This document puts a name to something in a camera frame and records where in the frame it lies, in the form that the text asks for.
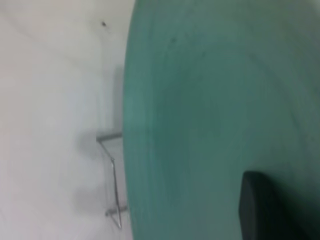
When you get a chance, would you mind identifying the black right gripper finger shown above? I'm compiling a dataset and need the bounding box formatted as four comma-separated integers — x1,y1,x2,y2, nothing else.
237,170,320,240

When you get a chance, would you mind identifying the green round plate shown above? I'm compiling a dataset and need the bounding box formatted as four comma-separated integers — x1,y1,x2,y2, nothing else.
121,0,320,240

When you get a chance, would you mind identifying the metal wire plate rack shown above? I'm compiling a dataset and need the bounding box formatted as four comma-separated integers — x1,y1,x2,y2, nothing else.
95,132,130,230

